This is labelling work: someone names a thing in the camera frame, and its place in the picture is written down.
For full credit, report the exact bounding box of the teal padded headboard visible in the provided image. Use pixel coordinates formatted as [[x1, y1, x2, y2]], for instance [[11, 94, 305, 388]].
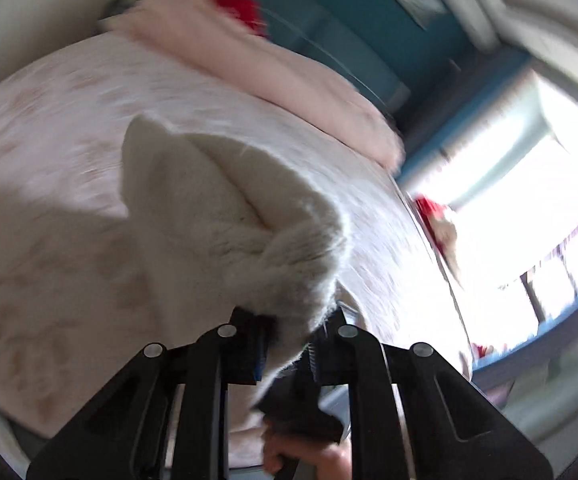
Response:
[[256, 0, 414, 113]]

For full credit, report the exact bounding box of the red pillow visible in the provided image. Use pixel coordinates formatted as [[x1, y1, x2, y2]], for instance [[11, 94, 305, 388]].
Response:
[[198, 0, 271, 37]]

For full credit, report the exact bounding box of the red and cream plush toy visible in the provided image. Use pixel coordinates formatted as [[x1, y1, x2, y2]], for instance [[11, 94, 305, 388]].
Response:
[[430, 207, 466, 288]]

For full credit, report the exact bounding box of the window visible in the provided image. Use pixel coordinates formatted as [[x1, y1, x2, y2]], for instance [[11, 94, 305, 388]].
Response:
[[403, 70, 578, 343]]

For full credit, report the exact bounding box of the beige floral bedspread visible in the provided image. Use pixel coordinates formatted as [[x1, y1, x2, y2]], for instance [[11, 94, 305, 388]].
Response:
[[0, 45, 474, 461]]

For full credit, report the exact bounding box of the pink quilt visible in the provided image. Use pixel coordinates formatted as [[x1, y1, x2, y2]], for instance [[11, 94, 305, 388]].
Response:
[[99, 0, 406, 170]]

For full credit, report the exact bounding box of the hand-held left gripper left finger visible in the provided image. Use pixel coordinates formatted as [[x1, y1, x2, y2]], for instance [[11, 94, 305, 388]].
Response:
[[26, 307, 276, 480]]

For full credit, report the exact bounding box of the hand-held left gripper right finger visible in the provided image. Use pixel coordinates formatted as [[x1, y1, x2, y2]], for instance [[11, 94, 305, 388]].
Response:
[[310, 307, 554, 480]]

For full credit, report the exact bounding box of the white fluffy towel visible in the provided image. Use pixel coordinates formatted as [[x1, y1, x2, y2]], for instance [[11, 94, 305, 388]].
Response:
[[119, 115, 354, 382]]

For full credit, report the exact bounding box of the red cloth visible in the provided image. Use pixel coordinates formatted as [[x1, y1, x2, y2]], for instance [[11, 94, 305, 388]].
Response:
[[413, 197, 446, 227]]

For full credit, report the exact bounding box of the person's right hand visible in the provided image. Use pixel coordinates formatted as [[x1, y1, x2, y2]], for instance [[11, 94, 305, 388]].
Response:
[[261, 430, 354, 480]]

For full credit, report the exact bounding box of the white wardrobe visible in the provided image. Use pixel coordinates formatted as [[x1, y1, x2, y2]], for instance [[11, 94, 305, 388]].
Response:
[[0, 0, 170, 107]]

